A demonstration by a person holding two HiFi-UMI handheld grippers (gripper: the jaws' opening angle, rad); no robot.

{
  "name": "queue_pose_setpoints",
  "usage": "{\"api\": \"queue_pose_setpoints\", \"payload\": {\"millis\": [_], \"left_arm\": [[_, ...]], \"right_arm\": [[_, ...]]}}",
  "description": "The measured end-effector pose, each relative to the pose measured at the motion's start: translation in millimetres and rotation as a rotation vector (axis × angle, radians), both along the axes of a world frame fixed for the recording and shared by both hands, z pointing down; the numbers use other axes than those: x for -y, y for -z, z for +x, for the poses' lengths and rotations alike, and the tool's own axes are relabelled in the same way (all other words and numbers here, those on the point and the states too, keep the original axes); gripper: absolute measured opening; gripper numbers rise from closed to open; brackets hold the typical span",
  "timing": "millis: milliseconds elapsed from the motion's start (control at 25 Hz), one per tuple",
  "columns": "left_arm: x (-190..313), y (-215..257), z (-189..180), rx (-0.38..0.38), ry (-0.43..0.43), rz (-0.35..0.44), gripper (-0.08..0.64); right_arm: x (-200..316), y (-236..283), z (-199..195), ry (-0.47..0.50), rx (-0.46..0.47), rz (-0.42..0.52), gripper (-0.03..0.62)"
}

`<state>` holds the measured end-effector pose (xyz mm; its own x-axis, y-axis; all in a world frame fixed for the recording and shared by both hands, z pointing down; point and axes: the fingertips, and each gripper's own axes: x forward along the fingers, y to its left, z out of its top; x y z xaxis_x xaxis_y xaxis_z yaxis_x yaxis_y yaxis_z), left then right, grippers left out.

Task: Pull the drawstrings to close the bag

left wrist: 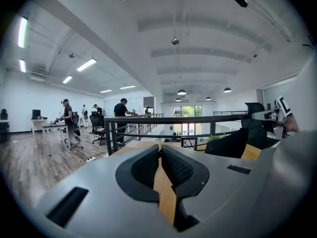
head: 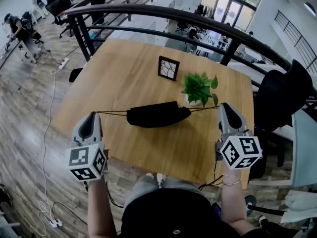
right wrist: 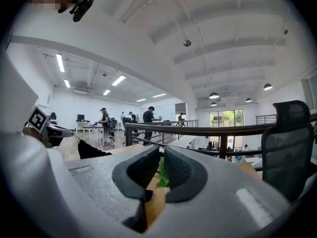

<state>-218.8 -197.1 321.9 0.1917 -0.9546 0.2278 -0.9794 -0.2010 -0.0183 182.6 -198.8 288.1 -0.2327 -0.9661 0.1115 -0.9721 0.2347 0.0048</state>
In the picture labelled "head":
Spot person's right forearm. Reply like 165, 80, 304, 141
220, 169, 253, 235

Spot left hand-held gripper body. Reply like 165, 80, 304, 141
64, 140, 107, 182

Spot long white floor cable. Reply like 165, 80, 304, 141
29, 65, 65, 237

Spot thin metal bracelet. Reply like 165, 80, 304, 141
221, 174, 242, 186

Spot glazed entrance window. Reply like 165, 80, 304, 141
203, 0, 265, 32

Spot black picture frame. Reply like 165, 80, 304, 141
158, 55, 181, 82

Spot black wheeled stand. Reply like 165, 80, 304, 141
245, 194, 288, 217

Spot black pendant lamp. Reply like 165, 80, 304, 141
304, 2, 317, 16

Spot black rounded pad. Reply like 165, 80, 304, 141
68, 67, 84, 83

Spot rack of hanging coats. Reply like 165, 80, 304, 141
195, 3, 215, 19

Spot pale grey table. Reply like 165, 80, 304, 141
249, 109, 317, 188

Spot white desk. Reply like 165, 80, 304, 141
0, 37, 38, 70

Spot black mesh office chair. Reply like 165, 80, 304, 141
249, 59, 314, 180

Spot white cloth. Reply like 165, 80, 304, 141
281, 189, 317, 224

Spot black wall railing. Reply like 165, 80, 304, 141
274, 10, 317, 73

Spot person's black shirt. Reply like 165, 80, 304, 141
120, 187, 242, 238

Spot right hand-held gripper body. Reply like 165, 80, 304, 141
214, 129, 263, 170

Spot green plant in white pot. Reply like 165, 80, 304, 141
181, 71, 219, 108

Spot black drawstring bag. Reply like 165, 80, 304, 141
93, 101, 221, 128

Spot black floor cable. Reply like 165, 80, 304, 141
52, 202, 89, 227

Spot black swivel office chair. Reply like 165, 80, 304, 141
46, 0, 75, 39

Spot person's grey shorts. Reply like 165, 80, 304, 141
123, 175, 206, 208

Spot person's left forearm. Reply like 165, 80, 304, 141
86, 179, 117, 238

